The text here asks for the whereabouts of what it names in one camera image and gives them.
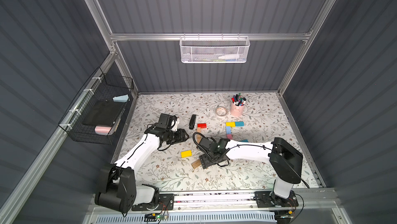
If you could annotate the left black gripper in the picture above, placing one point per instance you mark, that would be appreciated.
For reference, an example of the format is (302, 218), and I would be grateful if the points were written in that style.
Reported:
(179, 135)

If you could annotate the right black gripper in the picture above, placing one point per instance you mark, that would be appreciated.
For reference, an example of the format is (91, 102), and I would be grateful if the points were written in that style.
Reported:
(206, 159)

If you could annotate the red block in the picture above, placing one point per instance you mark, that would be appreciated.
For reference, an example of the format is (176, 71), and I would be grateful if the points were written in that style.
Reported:
(202, 125)

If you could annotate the yellow block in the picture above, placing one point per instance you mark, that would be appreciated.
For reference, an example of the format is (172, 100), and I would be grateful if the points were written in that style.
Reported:
(231, 124)
(186, 154)

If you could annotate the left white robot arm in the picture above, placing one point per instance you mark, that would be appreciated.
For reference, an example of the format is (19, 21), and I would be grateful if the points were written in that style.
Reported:
(117, 186)

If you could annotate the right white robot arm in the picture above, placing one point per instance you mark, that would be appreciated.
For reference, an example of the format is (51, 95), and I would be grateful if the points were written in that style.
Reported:
(286, 161)

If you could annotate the black stapler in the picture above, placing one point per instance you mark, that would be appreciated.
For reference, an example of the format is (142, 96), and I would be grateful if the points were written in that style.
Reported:
(192, 122)

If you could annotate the small glass dish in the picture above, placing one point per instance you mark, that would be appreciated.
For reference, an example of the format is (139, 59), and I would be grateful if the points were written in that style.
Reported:
(221, 111)

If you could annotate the pink pen cup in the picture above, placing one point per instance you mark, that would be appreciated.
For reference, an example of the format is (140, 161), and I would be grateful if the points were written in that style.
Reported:
(236, 110)

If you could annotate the light blue box in basket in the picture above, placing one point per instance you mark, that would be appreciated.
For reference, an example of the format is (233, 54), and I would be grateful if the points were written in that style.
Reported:
(121, 99)

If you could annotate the pink eraser in basket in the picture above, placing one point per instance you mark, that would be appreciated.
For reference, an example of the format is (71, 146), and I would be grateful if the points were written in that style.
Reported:
(103, 130)

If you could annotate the black notebook in basket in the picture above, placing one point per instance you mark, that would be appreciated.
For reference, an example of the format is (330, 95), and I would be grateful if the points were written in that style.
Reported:
(103, 113)

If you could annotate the white bottle in basket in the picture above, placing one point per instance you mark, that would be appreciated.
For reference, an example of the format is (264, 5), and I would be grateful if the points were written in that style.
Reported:
(229, 57)

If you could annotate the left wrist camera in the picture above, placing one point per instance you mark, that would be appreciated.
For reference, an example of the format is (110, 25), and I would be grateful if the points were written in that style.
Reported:
(174, 124)

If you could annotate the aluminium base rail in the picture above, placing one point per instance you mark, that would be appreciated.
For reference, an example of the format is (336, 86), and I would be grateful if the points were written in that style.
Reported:
(240, 207)

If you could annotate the white wire mesh basket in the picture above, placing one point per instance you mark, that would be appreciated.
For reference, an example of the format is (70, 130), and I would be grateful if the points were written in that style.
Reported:
(207, 49)

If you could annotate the black wire wall basket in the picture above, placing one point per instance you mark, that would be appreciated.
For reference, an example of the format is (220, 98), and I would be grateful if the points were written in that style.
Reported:
(101, 87)

